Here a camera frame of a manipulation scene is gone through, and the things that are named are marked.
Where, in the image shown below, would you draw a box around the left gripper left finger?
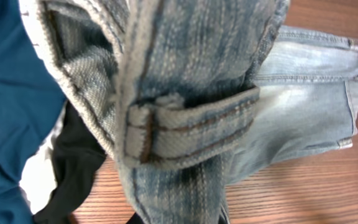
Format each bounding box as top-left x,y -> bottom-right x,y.
126,213 -> 144,224

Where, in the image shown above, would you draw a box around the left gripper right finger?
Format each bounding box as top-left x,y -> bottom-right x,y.
218,202 -> 231,224

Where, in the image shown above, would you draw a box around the light blue denim jeans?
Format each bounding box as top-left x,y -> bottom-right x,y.
19,0 -> 358,223

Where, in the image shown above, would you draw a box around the black garment in pile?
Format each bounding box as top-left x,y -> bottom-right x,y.
33,103 -> 106,224

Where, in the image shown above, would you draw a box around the dark blue shirt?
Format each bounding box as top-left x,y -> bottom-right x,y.
0,1 -> 65,224

